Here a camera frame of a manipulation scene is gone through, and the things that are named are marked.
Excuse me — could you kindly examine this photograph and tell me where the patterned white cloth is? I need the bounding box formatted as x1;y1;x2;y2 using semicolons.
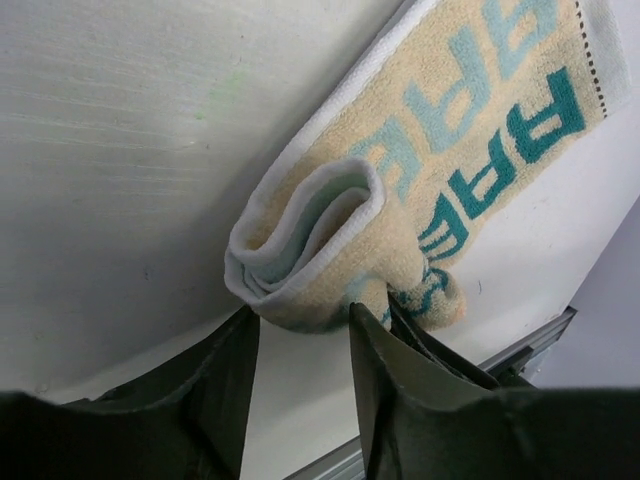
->
224;1;630;333

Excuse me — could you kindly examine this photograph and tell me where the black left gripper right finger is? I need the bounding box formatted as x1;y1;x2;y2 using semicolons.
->
349;304;639;479

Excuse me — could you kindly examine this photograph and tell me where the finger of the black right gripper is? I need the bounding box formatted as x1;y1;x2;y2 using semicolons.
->
389;295;501;391

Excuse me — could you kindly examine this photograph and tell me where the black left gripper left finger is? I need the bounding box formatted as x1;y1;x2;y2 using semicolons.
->
1;307;260;479

